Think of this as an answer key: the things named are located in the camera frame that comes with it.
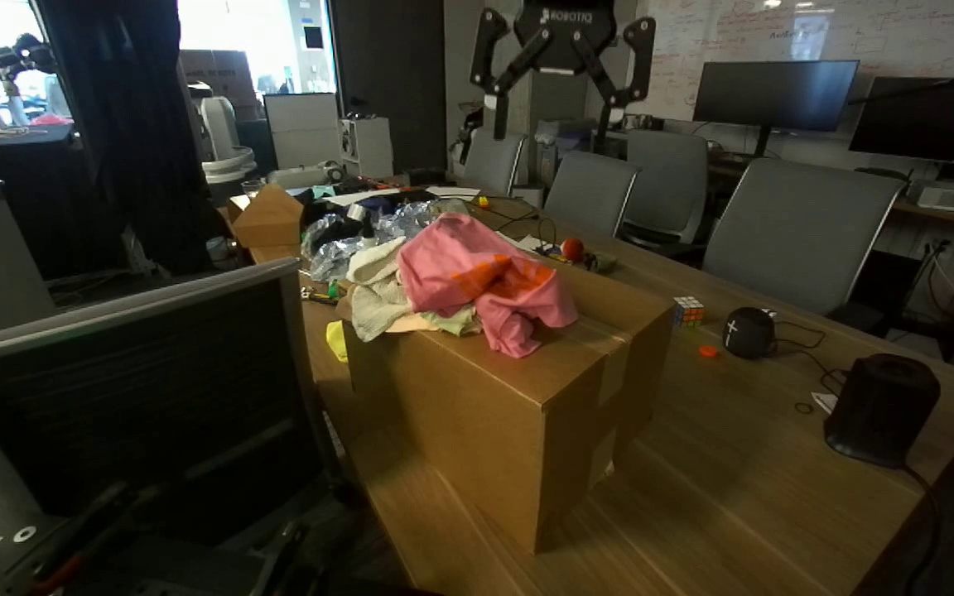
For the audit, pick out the peach shirt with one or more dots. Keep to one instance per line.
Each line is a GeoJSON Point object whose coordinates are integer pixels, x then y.
{"type": "Point", "coordinates": [416, 323]}

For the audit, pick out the black cylindrical speaker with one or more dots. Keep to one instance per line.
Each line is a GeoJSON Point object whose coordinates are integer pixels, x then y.
{"type": "Point", "coordinates": [881, 410]}

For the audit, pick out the grey office chair near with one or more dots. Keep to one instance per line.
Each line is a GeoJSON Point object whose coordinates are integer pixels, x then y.
{"type": "Point", "coordinates": [801, 231]}

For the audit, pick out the large cardboard box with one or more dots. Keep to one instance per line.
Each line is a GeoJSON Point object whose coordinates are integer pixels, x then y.
{"type": "Point", "coordinates": [526, 443]}

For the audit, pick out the clear plastic bags pile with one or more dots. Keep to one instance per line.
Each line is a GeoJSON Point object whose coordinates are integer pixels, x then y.
{"type": "Point", "coordinates": [336, 237]}

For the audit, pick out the dark office chair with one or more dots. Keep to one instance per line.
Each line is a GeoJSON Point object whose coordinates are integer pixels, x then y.
{"type": "Point", "coordinates": [184, 410]}

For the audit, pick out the light green shirt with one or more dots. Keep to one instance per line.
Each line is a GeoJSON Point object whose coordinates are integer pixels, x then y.
{"type": "Point", "coordinates": [375, 296]}

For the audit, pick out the grey office chair middle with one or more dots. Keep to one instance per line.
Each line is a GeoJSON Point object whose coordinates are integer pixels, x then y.
{"type": "Point", "coordinates": [669, 186]}

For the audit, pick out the grey office chair far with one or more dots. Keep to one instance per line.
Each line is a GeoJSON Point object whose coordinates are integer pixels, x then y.
{"type": "Point", "coordinates": [589, 195]}

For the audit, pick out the black monitor left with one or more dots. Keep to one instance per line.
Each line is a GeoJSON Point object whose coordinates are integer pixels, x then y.
{"type": "Point", "coordinates": [807, 93]}

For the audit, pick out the pink shirt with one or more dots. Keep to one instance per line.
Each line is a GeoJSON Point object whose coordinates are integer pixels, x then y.
{"type": "Point", "coordinates": [460, 264]}

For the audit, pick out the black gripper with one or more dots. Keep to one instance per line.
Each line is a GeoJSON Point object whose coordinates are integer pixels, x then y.
{"type": "Point", "coordinates": [563, 39]}

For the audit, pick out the small open cardboard box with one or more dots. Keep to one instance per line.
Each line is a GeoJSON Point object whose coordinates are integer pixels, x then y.
{"type": "Point", "coordinates": [268, 223]}

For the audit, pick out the red ball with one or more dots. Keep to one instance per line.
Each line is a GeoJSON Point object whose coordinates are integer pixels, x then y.
{"type": "Point", "coordinates": [572, 251]}

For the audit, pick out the black monitor right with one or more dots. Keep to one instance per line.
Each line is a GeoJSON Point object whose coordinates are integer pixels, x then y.
{"type": "Point", "coordinates": [910, 117]}

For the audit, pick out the grey office chair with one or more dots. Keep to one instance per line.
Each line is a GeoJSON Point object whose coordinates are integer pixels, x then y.
{"type": "Point", "coordinates": [801, 231]}
{"type": "Point", "coordinates": [589, 195]}
{"type": "Point", "coordinates": [669, 186]}

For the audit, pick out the black monitor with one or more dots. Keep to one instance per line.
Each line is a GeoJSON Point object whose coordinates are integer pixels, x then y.
{"type": "Point", "coordinates": [910, 117]}
{"type": "Point", "coordinates": [807, 93]}

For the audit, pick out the orange small cap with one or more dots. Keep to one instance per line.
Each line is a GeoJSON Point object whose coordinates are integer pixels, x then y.
{"type": "Point", "coordinates": [710, 351]}

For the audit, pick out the yellow cloth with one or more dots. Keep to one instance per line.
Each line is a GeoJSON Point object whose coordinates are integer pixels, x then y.
{"type": "Point", "coordinates": [336, 344]}

